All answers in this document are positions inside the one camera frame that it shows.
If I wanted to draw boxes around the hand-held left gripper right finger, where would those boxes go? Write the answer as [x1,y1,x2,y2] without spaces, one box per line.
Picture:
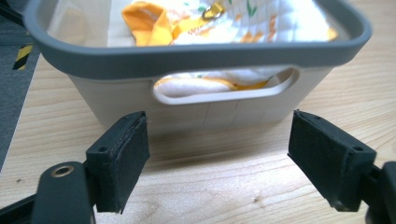
[287,109,377,213]

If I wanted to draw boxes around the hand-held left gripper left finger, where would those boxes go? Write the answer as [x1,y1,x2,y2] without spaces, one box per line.
[85,110,151,215]

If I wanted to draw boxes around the white basket with grey rim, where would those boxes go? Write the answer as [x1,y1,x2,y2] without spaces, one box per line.
[22,0,373,129]

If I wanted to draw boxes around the yellow white snack packets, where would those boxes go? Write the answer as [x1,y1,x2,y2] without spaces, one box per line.
[106,0,339,98]

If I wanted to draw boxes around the yellow and black hazard tape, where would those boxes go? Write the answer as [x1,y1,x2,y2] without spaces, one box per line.
[12,44,34,71]

